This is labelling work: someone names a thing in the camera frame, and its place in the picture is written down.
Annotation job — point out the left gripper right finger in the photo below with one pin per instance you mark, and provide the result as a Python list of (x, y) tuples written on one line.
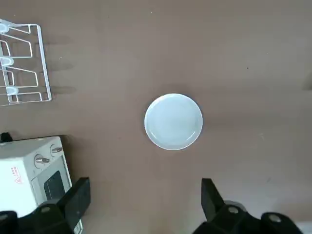
[(215, 214)]

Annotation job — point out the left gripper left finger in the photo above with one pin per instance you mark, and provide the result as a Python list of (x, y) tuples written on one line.
[(73, 209)]

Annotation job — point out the large grey dish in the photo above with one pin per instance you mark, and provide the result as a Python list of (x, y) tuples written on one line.
[(173, 122)]

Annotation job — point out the white toaster oven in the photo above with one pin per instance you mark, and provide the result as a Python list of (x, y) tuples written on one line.
[(19, 170)]

